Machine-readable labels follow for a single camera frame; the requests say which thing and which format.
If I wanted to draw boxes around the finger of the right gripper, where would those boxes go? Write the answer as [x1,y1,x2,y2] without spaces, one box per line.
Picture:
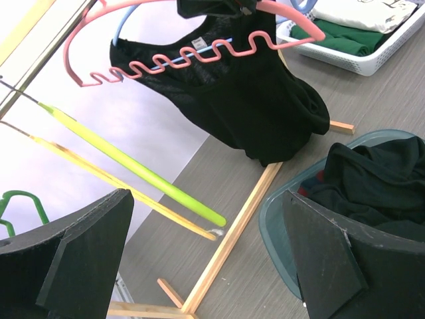
[177,0,258,19]

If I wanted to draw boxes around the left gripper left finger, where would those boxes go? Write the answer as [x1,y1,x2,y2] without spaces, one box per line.
[1,189,134,318]

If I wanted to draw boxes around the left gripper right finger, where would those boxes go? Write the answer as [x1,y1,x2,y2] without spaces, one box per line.
[283,191,424,318]

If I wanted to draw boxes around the black tank top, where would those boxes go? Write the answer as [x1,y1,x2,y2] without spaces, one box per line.
[110,12,330,166]

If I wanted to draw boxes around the green plastic hanger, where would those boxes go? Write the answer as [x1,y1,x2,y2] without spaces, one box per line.
[1,190,50,237]

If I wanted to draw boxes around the black dress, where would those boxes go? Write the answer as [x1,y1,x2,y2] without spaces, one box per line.
[307,136,424,231]

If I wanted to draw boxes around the yellow plastic hanger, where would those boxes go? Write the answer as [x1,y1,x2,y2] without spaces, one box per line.
[1,121,224,241]

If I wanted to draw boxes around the light blue hanger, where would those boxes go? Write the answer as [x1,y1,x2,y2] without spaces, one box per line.
[112,0,319,72]

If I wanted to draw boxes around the neon yellow hanger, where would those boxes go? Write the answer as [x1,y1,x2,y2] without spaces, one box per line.
[36,102,227,227]

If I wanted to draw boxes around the navy tank top maroon trim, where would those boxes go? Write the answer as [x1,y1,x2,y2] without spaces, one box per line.
[297,170,324,197]

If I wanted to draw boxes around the wooden clothes rack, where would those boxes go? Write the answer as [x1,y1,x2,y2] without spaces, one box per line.
[1,1,355,318]

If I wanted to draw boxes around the teal plastic basin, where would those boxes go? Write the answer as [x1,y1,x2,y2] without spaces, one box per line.
[258,129,414,299]

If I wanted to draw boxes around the folded dark green shirt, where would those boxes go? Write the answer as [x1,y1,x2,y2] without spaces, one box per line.
[290,18,394,56]

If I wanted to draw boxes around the white plastic basket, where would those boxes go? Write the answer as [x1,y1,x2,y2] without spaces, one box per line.
[294,1,424,76]

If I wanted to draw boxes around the folded white shirt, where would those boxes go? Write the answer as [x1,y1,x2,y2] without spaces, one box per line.
[311,0,418,34]

